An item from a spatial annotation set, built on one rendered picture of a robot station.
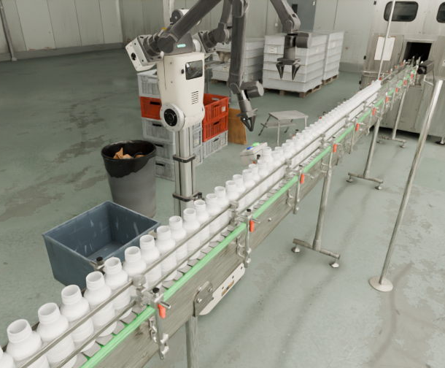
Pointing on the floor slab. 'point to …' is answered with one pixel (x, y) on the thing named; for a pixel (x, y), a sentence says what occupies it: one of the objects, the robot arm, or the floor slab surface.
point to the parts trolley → (214, 67)
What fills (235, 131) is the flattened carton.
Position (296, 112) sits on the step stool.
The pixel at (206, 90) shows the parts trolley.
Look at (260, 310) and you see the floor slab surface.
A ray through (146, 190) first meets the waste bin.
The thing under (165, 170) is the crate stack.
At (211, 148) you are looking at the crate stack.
